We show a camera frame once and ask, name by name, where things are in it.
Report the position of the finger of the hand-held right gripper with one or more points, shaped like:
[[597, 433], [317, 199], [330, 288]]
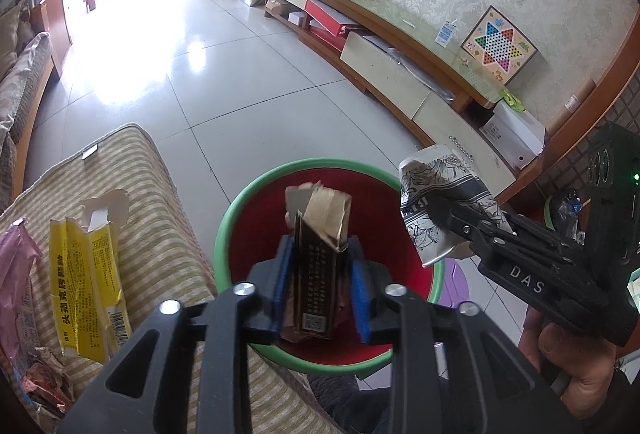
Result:
[[465, 221]]

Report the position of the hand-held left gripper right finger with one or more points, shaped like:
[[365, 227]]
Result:
[[360, 299]]

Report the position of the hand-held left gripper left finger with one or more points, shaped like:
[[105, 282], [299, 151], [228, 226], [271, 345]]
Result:
[[280, 284]]

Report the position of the dark cigarette box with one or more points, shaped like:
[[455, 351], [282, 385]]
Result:
[[315, 279]]

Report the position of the black white printed paper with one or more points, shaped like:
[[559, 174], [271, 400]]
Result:
[[435, 179]]

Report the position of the green rimmed red bin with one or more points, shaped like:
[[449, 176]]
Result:
[[250, 224]]

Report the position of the person's right hand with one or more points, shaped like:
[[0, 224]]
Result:
[[575, 359]]

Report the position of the purple stool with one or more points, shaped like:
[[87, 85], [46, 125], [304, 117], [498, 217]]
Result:
[[457, 284]]

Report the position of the green basin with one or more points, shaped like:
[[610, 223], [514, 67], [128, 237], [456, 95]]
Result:
[[549, 219]]

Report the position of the white box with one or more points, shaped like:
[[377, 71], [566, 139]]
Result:
[[515, 134]]

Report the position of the cardboard tube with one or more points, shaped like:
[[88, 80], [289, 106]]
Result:
[[580, 94]]

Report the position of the checkers board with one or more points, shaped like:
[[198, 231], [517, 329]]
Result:
[[495, 46]]

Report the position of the wooden television cabinet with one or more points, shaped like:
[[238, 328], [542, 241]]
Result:
[[380, 59]]

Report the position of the blue card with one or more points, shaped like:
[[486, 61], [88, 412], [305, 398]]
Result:
[[446, 34]]

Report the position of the yellow cardboard box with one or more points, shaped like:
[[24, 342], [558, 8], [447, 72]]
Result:
[[80, 274]]

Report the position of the red flat box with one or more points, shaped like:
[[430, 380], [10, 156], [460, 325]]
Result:
[[325, 16]]

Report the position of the red brown crumpled wrapper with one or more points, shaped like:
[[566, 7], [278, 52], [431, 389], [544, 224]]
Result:
[[47, 384]]

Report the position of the pink plastic wrapper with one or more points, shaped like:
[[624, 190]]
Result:
[[17, 274]]

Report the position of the striped beige sofa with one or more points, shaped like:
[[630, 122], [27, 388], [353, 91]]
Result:
[[20, 104]]

